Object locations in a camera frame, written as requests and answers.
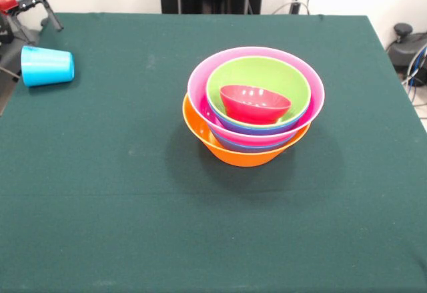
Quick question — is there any large pink plastic bowl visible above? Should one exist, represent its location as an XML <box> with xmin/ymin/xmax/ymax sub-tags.
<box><xmin>187</xmin><ymin>46</ymin><xmax>326</xmax><ymax>147</ymax></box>

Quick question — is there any black floor foot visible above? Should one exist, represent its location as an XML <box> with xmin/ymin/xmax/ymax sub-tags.
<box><xmin>386</xmin><ymin>22</ymin><xmax>427</xmax><ymax>73</ymax></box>

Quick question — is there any small red plastic bowl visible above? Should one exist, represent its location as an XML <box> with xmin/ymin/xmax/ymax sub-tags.
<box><xmin>219</xmin><ymin>84</ymin><xmax>292</xmax><ymax>125</ymax></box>

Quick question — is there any blue plastic bowl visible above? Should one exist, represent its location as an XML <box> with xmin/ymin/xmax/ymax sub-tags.
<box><xmin>209</xmin><ymin>127</ymin><xmax>294</xmax><ymax>154</ymax></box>
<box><xmin>209</xmin><ymin>104</ymin><xmax>308</xmax><ymax>136</ymax></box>

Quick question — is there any grey floor base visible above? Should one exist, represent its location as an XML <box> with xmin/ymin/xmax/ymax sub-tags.
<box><xmin>0</xmin><ymin>17</ymin><xmax>49</xmax><ymax>73</ymax></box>

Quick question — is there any green plastic bowl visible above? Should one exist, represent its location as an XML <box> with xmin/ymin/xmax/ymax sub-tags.
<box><xmin>205</xmin><ymin>55</ymin><xmax>312</xmax><ymax>129</ymax></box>

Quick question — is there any blue plastic cup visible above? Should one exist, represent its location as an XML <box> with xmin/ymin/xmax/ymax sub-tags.
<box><xmin>20</xmin><ymin>45</ymin><xmax>75</xmax><ymax>88</ymax></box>

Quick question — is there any cable bundle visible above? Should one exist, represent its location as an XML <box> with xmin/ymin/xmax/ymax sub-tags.
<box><xmin>402</xmin><ymin>45</ymin><xmax>427</xmax><ymax>107</ymax></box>

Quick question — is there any dark green tablecloth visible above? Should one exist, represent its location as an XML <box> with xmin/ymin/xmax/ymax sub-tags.
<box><xmin>0</xmin><ymin>12</ymin><xmax>427</xmax><ymax>293</ymax></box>

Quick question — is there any grey cable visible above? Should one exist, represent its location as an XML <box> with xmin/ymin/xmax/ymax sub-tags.
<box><xmin>272</xmin><ymin>1</ymin><xmax>311</xmax><ymax>15</ymax></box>

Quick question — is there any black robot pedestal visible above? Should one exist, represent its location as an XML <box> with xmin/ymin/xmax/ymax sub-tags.
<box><xmin>0</xmin><ymin>12</ymin><xmax>16</xmax><ymax>43</ymax></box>

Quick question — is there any orange plastic bowl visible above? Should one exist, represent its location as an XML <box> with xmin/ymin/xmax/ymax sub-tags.
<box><xmin>181</xmin><ymin>92</ymin><xmax>312</xmax><ymax>168</ymax></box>

